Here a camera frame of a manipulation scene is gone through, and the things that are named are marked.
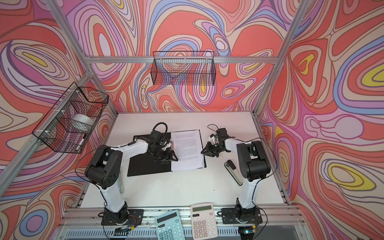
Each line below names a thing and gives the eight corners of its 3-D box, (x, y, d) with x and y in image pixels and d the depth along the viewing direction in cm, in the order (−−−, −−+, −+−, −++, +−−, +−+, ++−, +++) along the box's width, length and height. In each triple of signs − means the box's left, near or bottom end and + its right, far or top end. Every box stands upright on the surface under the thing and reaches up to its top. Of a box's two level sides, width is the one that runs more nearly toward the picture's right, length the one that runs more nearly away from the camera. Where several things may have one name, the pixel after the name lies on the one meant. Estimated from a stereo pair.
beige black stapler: (239, 186, 85) (242, 183, 81) (224, 165, 94) (226, 161, 89) (243, 184, 86) (246, 181, 82) (228, 163, 94) (230, 159, 90)
